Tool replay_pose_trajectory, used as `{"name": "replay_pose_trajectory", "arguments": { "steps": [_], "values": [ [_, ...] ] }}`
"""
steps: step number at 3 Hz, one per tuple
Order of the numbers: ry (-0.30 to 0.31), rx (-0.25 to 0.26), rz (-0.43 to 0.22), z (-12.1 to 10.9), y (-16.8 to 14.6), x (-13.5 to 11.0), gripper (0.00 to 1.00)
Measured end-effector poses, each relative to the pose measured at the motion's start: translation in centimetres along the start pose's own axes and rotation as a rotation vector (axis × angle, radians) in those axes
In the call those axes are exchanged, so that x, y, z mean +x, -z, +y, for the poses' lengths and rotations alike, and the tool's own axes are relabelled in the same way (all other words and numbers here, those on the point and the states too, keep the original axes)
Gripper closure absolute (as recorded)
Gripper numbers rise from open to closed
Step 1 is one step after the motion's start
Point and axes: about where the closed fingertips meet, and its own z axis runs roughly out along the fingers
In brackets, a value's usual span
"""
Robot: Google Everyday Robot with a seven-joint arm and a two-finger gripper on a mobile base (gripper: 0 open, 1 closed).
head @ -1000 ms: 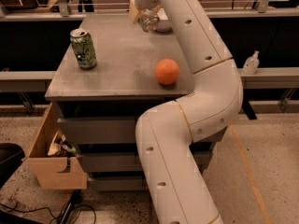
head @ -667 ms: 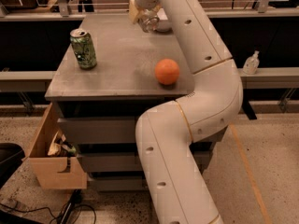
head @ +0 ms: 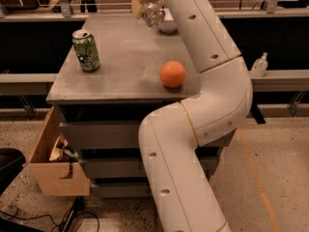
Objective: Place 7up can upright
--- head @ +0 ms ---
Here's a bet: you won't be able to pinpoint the silver 7up can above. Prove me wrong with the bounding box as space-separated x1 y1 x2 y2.
142 2 165 27

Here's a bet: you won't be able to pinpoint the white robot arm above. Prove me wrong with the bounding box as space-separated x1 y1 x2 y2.
133 0 253 232

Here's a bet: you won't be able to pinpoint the green soda can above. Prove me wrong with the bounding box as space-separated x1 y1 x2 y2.
72 29 99 72

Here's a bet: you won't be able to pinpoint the white ceramic bowl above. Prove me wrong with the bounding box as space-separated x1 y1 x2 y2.
158 9 177 34

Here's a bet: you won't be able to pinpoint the grey drawer cabinet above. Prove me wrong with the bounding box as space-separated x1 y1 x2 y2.
46 13 239 200

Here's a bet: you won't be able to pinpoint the grey metal railing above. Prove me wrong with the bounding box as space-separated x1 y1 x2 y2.
0 0 309 19

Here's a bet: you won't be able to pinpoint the orange fruit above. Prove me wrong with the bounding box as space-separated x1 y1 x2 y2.
159 61 185 88

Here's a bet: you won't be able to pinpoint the top grey drawer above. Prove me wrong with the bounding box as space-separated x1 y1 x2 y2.
59 119 238 150

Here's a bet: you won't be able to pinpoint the grey drawer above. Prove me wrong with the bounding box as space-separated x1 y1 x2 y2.
79 157 221 180
91 183 151 198
59 119 238 150

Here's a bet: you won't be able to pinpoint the middle grey drawer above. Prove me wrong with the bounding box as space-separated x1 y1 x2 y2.
79 157 221 180

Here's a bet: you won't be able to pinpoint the snack bags in box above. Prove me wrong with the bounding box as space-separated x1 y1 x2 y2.
48 135 79 162

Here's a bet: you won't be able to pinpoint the bottom grey drawer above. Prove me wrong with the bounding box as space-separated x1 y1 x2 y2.
91 183 151 198

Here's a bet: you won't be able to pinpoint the wooden side box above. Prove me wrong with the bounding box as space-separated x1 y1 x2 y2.
29 108 90 196

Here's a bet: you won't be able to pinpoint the black floor cables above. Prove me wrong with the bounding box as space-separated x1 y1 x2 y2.
0 195 100 232

